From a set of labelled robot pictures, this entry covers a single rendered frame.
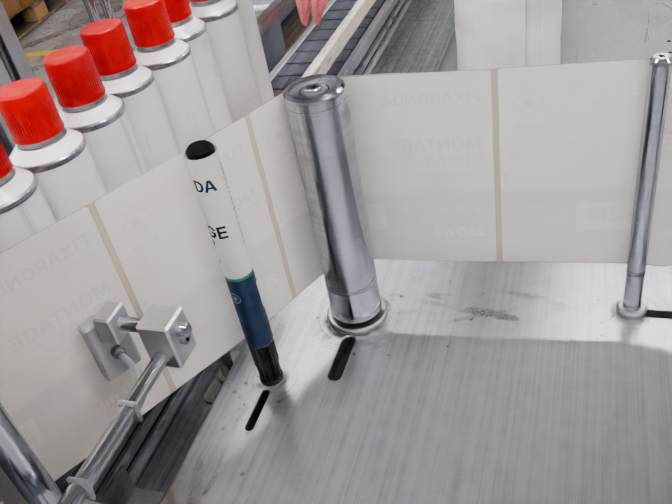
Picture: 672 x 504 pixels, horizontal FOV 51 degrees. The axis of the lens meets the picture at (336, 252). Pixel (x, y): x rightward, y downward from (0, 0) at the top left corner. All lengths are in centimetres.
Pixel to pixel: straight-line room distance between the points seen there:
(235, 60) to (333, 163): 29
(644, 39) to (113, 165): 75
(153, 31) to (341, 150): 23
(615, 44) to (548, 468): 72
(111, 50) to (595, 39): 70
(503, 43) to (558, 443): 30
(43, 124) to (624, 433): 41
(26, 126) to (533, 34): 37
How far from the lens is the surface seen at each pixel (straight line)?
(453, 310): 53
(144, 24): 61
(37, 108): 50
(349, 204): 46
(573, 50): 104
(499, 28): 59
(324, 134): 43
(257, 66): 77
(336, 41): 93
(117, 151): 55
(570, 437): 46
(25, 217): 48
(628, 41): 107
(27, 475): 34
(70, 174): 51
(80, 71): 53
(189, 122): 63
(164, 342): 38
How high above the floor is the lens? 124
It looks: 37 degrees down
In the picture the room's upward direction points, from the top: 12 degrees counter-clockwise
